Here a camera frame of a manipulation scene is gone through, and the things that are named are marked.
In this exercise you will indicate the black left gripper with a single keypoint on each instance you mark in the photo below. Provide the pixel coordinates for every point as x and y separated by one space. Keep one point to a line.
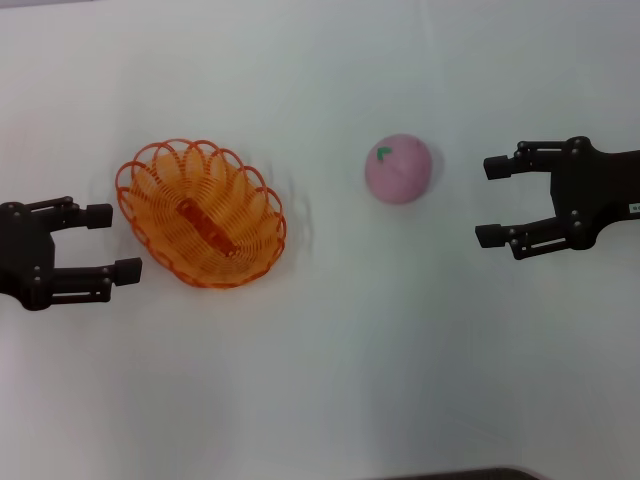
25 250

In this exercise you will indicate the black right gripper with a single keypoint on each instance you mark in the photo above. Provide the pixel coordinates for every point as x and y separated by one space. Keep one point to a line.
595 190

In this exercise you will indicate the pink peach with green leaf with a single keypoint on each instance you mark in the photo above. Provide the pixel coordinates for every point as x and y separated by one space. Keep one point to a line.
400 175

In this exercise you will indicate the dark rounded robot base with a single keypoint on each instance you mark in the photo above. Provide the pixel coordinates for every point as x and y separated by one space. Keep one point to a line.
490 475

